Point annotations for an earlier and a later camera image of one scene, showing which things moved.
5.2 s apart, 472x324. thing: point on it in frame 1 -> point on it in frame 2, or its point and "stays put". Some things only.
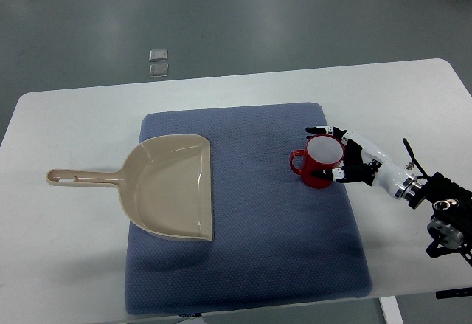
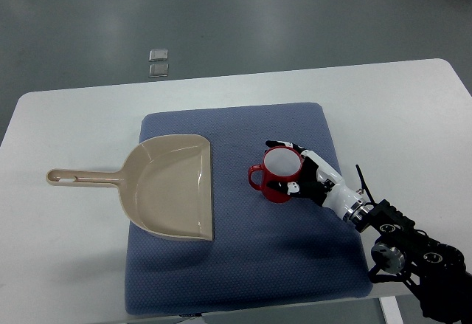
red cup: [322, 152] -> [280, 164]
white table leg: [391, 310] stays put
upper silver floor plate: [158, 54] stays put
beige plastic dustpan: [164, 185] stays put
